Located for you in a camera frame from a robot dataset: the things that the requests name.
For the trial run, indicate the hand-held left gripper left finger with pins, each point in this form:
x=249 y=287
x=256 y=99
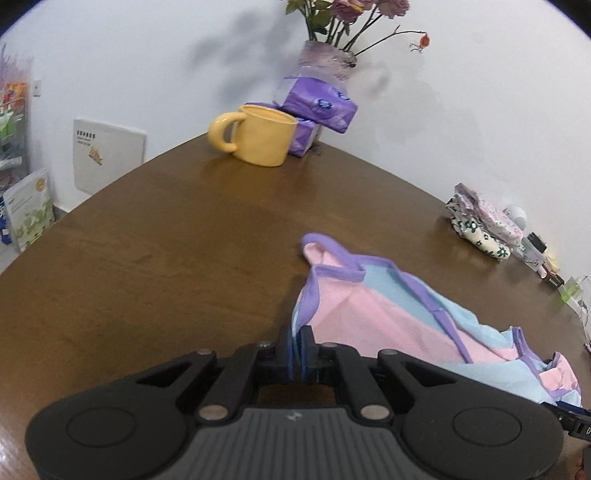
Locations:
x=289 y=357

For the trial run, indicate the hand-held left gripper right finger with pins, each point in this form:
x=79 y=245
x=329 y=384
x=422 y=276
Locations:
x=304 y=357

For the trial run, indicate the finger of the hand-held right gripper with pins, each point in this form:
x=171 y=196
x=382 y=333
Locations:
x=562 y=413

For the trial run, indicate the pink blue mesh shirt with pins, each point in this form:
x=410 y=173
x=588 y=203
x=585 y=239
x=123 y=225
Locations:
x=369 y=314

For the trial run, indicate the white power strip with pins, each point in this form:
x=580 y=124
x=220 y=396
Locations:
x=584 y=307

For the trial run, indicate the green bottle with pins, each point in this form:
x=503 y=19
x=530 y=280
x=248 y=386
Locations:
x=570 y=290

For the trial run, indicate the black box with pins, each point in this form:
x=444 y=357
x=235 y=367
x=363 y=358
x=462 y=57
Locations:
x=555 y=279

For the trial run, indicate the yellow pink toy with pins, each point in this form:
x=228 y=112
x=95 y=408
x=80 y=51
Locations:
x=551 y=262

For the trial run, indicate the grey printed tin box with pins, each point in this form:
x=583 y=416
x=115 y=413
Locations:
x=531 y=261

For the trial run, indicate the green white box stack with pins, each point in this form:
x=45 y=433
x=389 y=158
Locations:
x=518 y=249

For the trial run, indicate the green floral folded cloth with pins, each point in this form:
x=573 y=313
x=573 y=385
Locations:
x=475 y=237

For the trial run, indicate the white robot speaker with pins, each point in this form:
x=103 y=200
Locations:
x=518 y=216

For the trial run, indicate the pink floral folded cloth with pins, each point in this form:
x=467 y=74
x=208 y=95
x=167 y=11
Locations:
x=489 y=214

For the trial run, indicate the yellow mug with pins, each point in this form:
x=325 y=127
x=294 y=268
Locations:
x=265 y=138

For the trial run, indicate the green white paper bag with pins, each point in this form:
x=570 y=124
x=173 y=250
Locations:
x=30 y=207

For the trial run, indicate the fuzzy purple vase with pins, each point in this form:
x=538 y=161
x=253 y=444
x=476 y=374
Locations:
x=328 y=57

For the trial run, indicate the blue patterned bag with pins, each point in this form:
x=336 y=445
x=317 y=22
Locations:
x=4 y=226

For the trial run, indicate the dried rose bouquet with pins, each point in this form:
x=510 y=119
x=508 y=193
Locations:
x=341 y=14

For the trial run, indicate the white wall panel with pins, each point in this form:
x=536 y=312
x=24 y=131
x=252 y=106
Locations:
x=108 y=157

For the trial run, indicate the white wall socket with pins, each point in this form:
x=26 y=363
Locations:
x=38 y=87

